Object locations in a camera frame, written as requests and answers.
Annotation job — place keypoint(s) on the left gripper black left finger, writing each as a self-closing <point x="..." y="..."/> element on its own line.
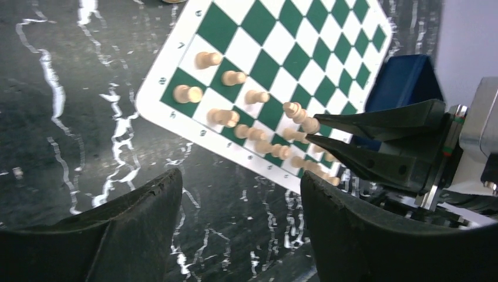
<point x="125" y="239"/>

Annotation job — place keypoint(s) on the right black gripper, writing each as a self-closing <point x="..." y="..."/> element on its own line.
<point x="468" y="174"/>

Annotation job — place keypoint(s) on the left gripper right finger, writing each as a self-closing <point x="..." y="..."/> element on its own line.
<point x="353" y="240"/>

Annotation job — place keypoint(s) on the light pawn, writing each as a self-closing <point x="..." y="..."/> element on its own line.
<point x="254" y="96"/>
<point x="329" y="157"/>
<point x="295" y="136"/>
<point x="318" y="149"/>
<point x="242" y="131"/>

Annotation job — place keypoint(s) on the light piece back rank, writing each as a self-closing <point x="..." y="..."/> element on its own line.
<point x="301" y="163"/>
<point x="205" y="60"/>

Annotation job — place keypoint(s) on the light piece rank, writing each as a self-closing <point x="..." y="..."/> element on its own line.
<point x="205" y="60"/>
<point x="231" y="78"/>
<point x="301" y="163"/>

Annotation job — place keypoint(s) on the light queen piece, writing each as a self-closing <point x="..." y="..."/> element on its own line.
<point x="299" y="115"/>

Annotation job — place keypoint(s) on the light piece corner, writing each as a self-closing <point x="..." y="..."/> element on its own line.
<point x="187" y="94"/>

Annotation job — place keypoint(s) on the light piece passed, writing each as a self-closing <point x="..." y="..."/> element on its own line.
<point x="282" y="152"/>

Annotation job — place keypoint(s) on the green white chess board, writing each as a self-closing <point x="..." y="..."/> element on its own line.
<point x="324" y="55"/>

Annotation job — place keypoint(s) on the dark blue tray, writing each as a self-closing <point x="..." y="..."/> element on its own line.
<point x="402" y="81"/>

